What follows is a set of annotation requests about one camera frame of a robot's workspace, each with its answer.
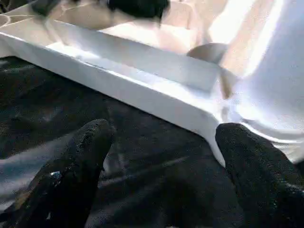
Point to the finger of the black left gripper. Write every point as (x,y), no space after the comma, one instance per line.
(140,8)

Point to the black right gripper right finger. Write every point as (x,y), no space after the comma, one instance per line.
(263,185)

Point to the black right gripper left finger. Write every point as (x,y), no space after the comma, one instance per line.
(69,185)

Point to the white plastic table top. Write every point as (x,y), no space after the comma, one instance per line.
(118,69)

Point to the white plastic table leg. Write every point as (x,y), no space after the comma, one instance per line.
(285,71)

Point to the black work surface mat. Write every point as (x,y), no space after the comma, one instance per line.
(154,166)

